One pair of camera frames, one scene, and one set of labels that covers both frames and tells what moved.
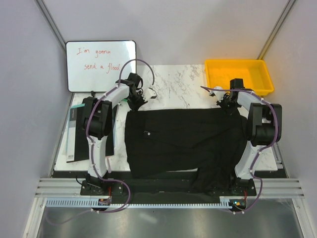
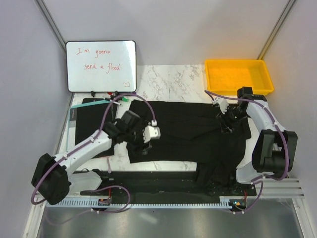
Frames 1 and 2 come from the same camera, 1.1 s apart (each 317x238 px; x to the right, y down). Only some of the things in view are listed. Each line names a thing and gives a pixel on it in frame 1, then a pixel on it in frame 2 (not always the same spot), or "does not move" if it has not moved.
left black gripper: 136,107 -> 142,149
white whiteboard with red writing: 95,66 does not move
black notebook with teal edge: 70,121 does not move
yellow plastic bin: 255,74 does not move
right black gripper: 221,102 -> 225,122
